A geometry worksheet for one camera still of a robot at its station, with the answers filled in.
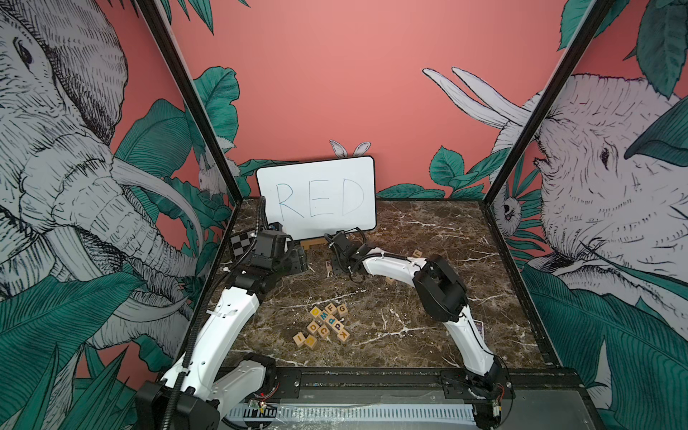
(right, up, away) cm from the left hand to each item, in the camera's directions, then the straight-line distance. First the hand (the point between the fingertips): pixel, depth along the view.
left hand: (297, 252), depth 79 cm
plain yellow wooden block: (+4, -27, +1) cm, 27 cm away
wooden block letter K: (+14, -26, +1) cm, 29 cm away
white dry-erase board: (+5, +18, +16) cm, 25 cm away
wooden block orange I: (0, -26, +1) cm, 26 cm away
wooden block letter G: (+13, -19, +7) cm, 25 cm away
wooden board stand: (-1, +1, +21) cm, 21 cm away
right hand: (+10, -5, +19) cm, 22 cm away
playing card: (+58, -25, +5) cm, 63 cm away
